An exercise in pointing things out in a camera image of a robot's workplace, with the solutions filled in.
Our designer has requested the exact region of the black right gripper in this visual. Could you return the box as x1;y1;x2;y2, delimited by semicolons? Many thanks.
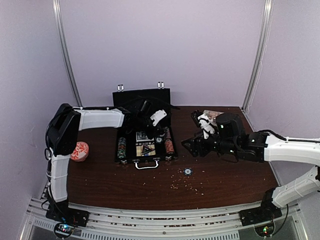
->
181;128;239;158

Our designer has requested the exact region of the blue white playing card box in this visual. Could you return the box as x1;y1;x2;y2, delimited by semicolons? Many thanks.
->
135;131;150;142

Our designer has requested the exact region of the red black poker chip stack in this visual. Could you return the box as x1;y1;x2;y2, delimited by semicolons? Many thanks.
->
163;127;175;154

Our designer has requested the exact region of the red triangle marker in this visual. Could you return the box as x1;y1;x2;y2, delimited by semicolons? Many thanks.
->
140;145;155;156

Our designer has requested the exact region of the green poker chip stack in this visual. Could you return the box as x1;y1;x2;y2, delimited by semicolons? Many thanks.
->
155;136;163;144

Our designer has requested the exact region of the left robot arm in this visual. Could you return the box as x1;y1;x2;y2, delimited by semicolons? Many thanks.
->
45;100;169;227

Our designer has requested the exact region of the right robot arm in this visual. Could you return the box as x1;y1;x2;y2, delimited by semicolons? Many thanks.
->
181;110;320;226

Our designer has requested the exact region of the black poker set case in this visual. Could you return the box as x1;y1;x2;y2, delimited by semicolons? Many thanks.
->
112;81;178;170

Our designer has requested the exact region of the white mug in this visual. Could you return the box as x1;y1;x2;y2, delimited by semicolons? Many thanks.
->
203;110;223;120

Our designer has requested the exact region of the multicolour poker chip row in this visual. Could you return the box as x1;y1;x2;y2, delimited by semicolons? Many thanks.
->
117;137;126;159

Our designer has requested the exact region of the red white patterned bowl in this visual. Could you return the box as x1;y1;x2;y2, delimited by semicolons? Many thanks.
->
70;141;89;162

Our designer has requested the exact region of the aluminium frame post right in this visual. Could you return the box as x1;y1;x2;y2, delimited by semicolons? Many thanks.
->
242;0;274;114

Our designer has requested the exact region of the aluminium frame post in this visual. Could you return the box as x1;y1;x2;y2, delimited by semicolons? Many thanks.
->
52;0;83;107
242;0;274;114

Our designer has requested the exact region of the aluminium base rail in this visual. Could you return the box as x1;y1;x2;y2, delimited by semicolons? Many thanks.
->
18;197;311;240

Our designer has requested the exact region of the aluminium frame post left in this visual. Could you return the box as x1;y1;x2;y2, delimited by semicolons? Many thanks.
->
52;0;83;107

